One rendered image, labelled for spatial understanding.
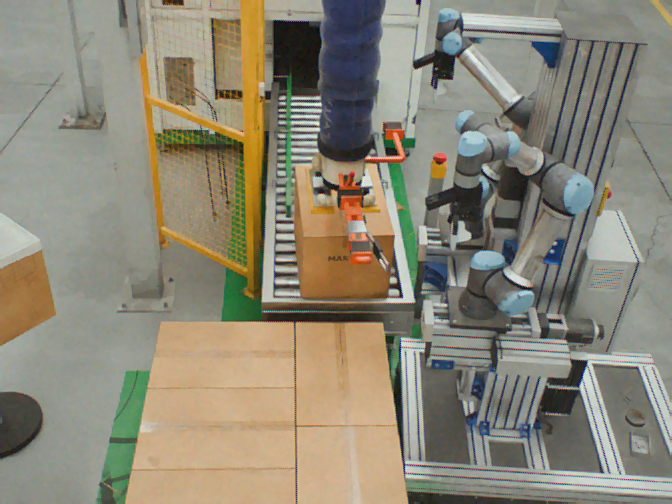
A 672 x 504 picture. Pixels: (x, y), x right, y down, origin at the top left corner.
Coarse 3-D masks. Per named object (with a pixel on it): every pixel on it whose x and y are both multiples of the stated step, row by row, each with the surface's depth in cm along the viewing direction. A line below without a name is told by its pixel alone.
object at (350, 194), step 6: (342, 186) 306; (348, 186) 306; (354, 186) 306; (342, 192) 304; (348, 192) 304; (354, 192) 305; (360, 192) 305; (342, 198) 299; (348, 198) 300; (354, 198) 300; (360, 198) 300; (342, 204) 301; (360, 204) 302
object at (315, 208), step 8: (312, 176) 336; (320, 176) 334; (312, 184) 331; (312, 192) 326; (320, 192) 322; (328, 192) 326; (312, 200) 322; (312, 208) 317; (320, 208) 317; (328, 208) 318
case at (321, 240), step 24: (336, 192) 362; (312, 216) 346; (336, 216) 347; (384, 216) 349; (312, 240) 335; (336, 240) 336; (384, 240) 339; (312, 264) 343; (336, 264) 344; (360, 264) 346; (384, 264) 347; (312, 288) 351; (336, 288) 353; (360, 288) 354; (384, 288) 355
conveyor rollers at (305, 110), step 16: (304, 96) 531; (304, 112) 517; (320, 112) 517; (304, 128) 495; (304, 144) 480; (304, 160) 466; (288, 224) 409; (288, 240) 401; (288, 256) 387; (288, 272) 380
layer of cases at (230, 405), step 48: (192, 336) 339; (240, 336) 341; (288, 336) 342; (336, 336) 344; (384, 336) 345; (192, 384) 317; (240, 384) 318; (288, 384) 319; (336, 384) 321; (384, 384) 322; (144, 432) 296; (192, 432) 297; (240, 432) 298; (288, 432) 299; (336, 432) 301; (384, 432) 302; (144, 480) 279; (192, 480) 280; (240, 480) 281; (288, 480) 282; (336, 480) 283; (384, 480) 284
